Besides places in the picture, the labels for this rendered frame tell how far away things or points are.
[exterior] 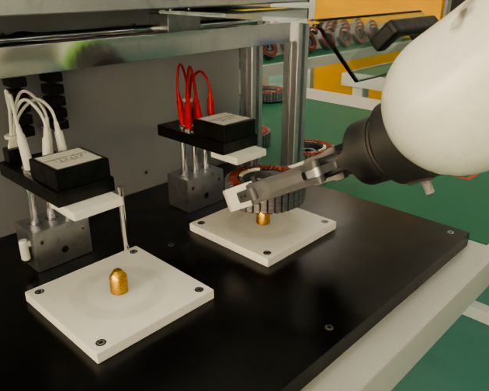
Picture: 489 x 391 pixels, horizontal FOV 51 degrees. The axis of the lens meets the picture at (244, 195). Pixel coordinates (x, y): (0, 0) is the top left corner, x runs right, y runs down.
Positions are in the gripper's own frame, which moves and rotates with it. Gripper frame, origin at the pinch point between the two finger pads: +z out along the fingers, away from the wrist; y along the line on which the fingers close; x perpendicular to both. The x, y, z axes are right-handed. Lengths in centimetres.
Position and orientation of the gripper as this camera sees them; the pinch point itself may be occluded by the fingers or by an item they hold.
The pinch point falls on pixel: (266, 185)
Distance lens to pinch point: 70.9
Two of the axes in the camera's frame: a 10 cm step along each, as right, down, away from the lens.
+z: -6.3, 2.1, 7.5
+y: 6.9, -2.8, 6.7
